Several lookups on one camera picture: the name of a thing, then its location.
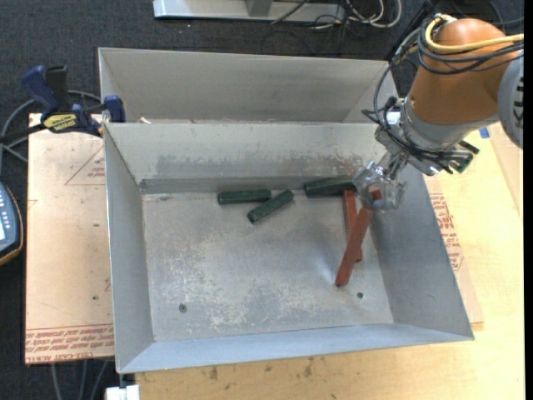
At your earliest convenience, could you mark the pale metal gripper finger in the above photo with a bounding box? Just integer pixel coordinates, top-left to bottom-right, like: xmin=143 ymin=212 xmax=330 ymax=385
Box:
xmin=371 ymin=177 xmax=406 ymax=212
xmin=351 ymin=161 xmax=386 ymax=199

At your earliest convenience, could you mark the red-brown block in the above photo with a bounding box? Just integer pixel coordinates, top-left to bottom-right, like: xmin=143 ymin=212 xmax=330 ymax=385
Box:
xmin=335 ymin=187 xmax=384 ymax=288
xmin=341 ymin=189 xmax=364 ymax=263

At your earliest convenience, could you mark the dark green flat block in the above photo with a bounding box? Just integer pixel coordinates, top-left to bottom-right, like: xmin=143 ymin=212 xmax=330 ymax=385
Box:
xmin=217 ymin=188 xmax=273 ymax=207
xmin=247 ymin=188 xmax=296 ymax=225
xmin=303 ymin=174 xmax=358 ymax=198

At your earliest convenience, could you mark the grey metal bin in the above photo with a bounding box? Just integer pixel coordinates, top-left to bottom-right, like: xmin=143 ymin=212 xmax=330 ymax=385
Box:
xmin=97 ymin=47 xmax=476 ymax=374

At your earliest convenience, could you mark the brown cardboard board red print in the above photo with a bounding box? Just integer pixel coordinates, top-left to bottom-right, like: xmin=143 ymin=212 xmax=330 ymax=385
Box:
xmin=24 ymin=112 xmax=486 ymax=366

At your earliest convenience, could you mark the black cylinder on white bracket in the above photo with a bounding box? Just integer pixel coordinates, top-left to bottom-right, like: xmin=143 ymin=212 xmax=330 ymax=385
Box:
xmin=383 ymin=95 xmax=403 ymax=127

